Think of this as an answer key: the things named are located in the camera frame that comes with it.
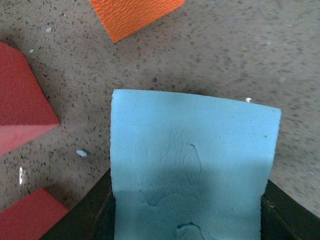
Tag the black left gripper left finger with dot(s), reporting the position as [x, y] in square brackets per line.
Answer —
[93, 218]

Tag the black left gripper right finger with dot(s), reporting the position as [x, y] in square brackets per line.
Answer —
[282, 218]

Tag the light blue block with dent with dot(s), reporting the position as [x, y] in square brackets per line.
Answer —
[189, 167]

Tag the red foam block front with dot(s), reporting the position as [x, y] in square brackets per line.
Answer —
[31, 217]

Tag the red foam block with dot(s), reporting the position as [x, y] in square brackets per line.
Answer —
[31, 217]
[25, 113]

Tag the red foam block rear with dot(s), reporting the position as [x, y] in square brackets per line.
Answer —
[25, 113]

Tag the orange foam block left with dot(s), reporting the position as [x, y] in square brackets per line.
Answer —
[122, 18]

